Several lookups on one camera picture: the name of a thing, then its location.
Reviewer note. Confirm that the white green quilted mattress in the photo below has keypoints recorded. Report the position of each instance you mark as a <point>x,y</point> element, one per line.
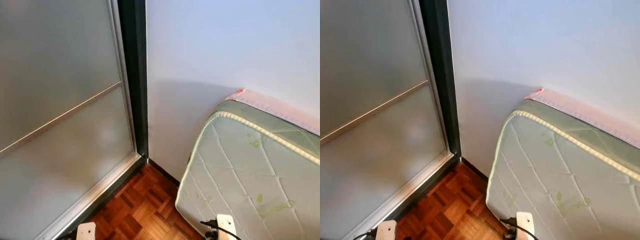
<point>550,175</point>
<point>240,175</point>

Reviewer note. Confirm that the dark skirting board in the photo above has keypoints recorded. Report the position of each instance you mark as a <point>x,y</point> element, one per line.
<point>474,169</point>
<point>162,171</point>

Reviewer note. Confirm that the pink fabric bed base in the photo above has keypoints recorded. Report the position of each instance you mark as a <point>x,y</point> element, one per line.
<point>280,110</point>
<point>585,112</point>

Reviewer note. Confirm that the frosted glass sliding door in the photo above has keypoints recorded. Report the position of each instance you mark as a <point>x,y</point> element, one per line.
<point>375,100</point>
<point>60,100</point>

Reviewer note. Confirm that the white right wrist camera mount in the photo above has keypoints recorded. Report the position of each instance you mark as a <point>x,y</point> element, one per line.
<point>226,225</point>
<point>525,222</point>

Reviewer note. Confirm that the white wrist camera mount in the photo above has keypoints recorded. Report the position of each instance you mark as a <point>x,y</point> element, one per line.
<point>226,225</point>
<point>86,232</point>
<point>386,231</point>
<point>525,222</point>

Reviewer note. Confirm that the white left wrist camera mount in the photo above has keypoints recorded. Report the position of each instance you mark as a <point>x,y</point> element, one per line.
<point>386,231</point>
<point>86,232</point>

